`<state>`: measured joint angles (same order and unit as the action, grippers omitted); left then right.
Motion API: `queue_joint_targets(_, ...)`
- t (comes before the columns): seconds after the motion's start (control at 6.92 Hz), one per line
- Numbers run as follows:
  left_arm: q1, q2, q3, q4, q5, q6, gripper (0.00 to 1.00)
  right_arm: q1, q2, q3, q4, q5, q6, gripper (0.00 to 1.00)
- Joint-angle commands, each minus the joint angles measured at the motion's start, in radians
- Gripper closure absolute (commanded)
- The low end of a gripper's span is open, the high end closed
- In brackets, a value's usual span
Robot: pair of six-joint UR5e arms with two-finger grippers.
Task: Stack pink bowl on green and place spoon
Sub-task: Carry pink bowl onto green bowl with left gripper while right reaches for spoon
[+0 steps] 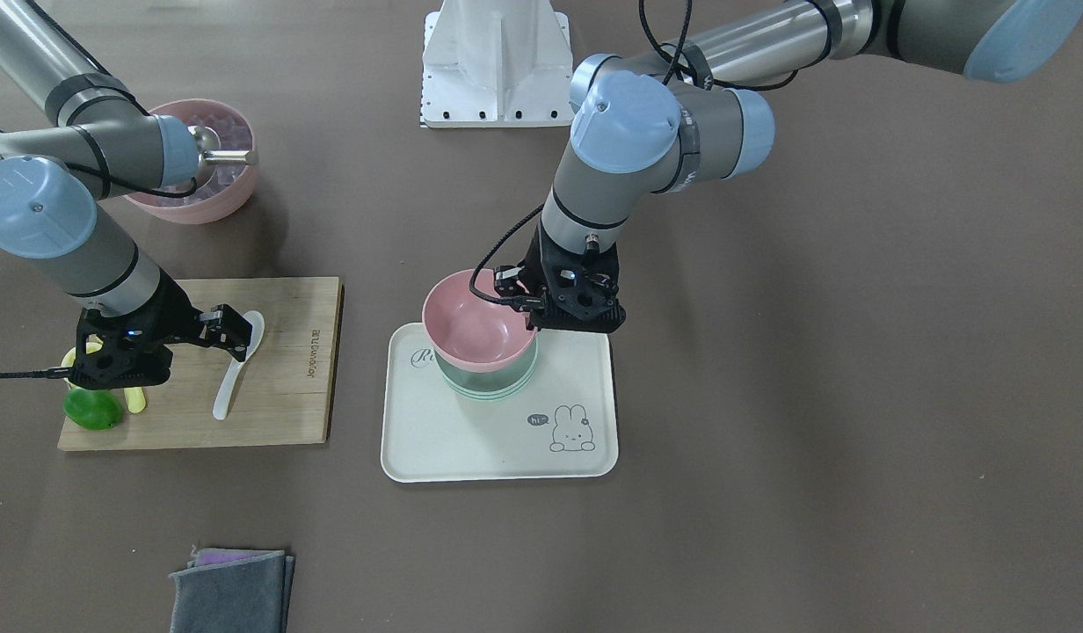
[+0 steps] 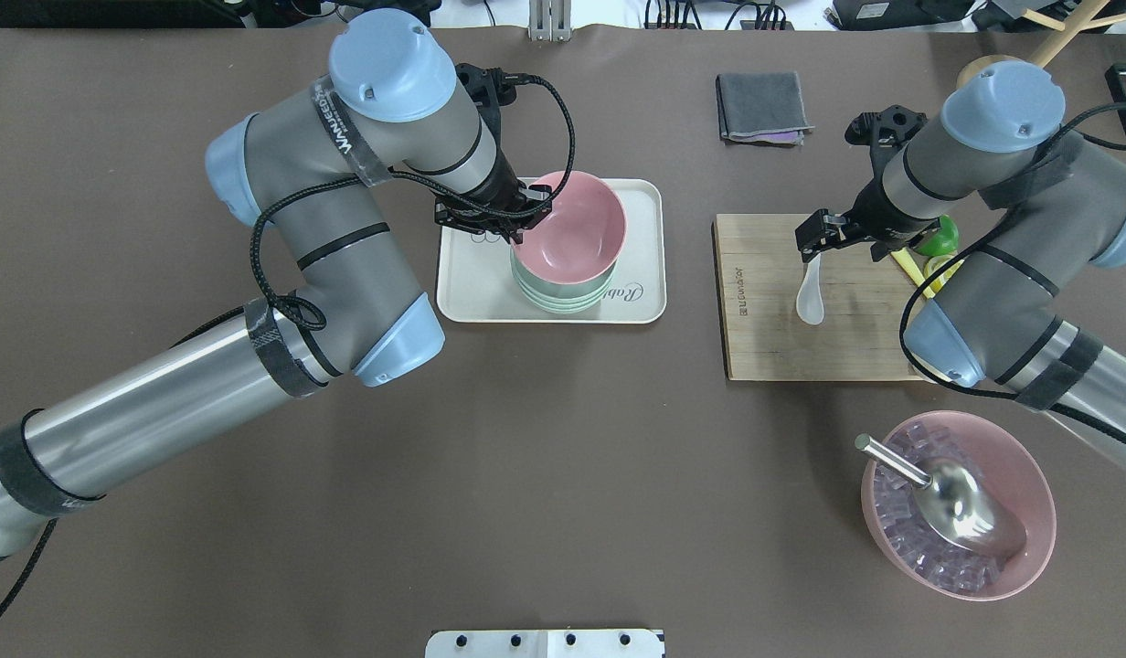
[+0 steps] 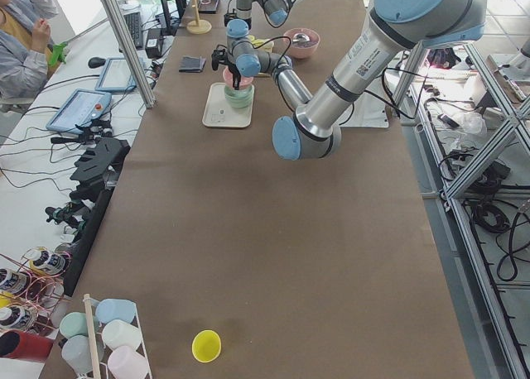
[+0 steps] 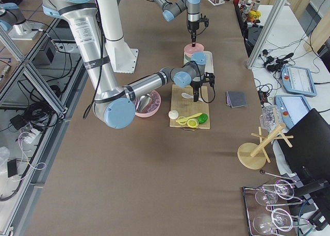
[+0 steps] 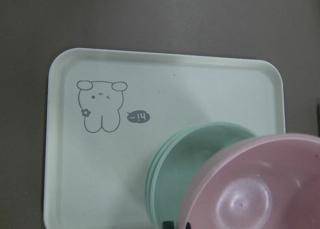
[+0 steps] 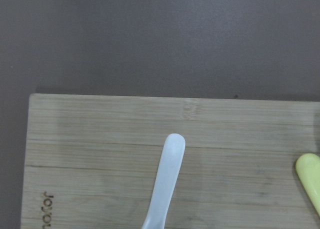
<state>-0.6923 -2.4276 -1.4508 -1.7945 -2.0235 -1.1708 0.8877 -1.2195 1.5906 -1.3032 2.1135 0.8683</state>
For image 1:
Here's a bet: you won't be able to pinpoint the green stacked bowls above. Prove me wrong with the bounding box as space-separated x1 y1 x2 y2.
434 340 538 401

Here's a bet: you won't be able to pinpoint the yellow plastic knife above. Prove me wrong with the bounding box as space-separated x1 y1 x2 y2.
122 386 147 414

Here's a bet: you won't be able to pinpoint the small pink bowl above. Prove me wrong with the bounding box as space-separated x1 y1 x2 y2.
422 270 536 373

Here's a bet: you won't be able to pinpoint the large pink bowl with ice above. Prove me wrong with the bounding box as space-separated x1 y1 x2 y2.
125 98 259 225

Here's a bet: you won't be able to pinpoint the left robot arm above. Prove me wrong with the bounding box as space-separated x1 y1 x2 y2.
469 1 1083 333

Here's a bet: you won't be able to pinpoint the green lime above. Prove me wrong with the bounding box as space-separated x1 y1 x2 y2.
62 386 123 430

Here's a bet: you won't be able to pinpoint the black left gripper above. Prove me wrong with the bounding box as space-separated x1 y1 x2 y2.
494 227 626 335

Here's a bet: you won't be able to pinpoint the grey folded cloth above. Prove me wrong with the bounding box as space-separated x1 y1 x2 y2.
171 548 295 632

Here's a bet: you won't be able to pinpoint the bamboo cutting board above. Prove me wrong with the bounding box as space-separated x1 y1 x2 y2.
58 277 344 452

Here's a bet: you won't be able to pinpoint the metal scoop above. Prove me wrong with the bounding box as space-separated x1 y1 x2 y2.
188 125 259 188

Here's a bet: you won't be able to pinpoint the cream rabbit tray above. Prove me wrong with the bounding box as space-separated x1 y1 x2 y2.
381 324 621 485

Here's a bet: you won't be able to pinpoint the white ceramic spoon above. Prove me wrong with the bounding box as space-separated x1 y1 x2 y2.
212 311 265 419

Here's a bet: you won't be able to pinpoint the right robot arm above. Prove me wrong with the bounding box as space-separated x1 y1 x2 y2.
0 1 258 391

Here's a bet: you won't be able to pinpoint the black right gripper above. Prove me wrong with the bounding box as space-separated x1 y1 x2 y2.
68 273 253 391

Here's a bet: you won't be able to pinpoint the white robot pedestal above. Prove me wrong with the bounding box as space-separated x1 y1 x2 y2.
420 1 574 128

